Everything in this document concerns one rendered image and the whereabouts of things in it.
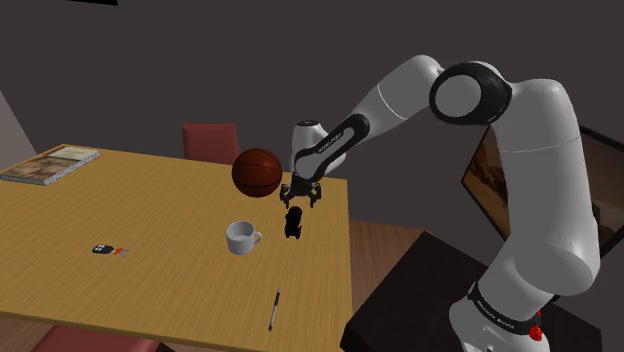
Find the black figure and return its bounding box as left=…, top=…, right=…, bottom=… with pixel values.
left=284, top=205, right=304, bottom=241

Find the brown basketball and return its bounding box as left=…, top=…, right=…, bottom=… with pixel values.
left=231, top=147, right=284, bottom=199

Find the white mug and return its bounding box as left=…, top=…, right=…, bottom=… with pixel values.
left=225, top=220, right=263, bottom=256

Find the wooden table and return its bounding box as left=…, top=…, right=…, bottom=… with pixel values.
left=0, top=143, right=354, bottom=352

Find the black and silver pen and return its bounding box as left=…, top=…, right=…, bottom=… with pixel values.
left=267, top=287, right=282, bottom=333

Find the black framed wall picture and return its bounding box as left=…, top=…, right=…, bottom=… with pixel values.
left=460, top=124, right=624, bottom=260

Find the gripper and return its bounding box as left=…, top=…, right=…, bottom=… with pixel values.
left=279, top=171, right=323, bottom=209

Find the book with brown cover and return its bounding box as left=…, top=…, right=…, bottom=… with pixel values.
left=0, top=146, right=101, bottom=187

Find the black key fob with keys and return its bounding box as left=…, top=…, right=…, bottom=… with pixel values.
left=91, top=243, right=131, bottom=259

